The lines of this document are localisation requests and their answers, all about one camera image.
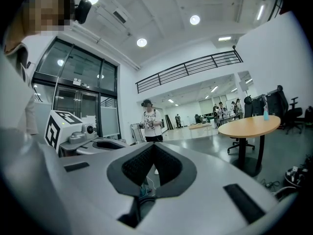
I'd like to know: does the black high-back office chair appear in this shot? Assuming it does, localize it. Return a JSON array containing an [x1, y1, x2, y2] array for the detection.
[[265, 85, 289, 125]]

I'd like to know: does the black swivel chair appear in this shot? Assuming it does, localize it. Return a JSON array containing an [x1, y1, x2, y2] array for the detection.
[[227, 136, 256, 154]]

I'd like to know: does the person's grey shirt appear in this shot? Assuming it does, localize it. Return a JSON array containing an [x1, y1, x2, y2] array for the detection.
[[0, 34, 41, 138]]

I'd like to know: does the white extension cable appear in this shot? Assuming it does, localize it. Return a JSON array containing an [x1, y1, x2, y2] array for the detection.
[[273, 186, 298, 198]]

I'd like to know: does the black head-mounted camera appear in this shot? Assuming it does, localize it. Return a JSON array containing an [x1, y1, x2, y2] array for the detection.
[[74, 0, 92, 24]]

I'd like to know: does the grey folded hand cart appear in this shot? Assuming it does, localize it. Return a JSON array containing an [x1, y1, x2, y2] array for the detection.
[[130, 122, 145, 146]]

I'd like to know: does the person's left forearm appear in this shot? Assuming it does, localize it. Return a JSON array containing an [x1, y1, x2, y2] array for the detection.
[[23, 92, 40, 136]]

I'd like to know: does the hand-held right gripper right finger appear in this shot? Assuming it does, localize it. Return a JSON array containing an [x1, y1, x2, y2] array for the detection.
[[135, 141, 281, 235]]

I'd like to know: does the person's head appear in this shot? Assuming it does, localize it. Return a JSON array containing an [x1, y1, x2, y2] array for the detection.
[[6, 0, 74, 55]]

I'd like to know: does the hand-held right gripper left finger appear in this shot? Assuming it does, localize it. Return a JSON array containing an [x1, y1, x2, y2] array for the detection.
[[36, 142, 157, 231]]

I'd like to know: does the black folding board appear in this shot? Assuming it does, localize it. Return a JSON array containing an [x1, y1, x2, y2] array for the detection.
[[165, 114, 176, 131]]

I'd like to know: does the open black oval case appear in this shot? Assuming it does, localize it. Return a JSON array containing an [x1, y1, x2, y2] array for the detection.
[[284, 164, 308, 188]]

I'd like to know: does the round wooden table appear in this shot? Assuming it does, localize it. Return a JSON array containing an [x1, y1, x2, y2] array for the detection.
[[217, 115, 281, 176]]

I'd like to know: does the rectangular light wood table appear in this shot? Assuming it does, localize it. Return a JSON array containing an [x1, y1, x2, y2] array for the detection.
[[189, 122, 213, 132]]

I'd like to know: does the black armrest office chair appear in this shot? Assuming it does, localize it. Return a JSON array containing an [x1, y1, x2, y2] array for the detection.
[[285, 96, 304, 135]]

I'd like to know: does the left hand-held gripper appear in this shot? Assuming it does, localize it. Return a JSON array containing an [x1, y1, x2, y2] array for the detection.
[[44, 110, 128, 158]]

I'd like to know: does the black metal railing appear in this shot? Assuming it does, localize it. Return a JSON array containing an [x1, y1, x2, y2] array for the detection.
[[135, 49, 244, 94]]

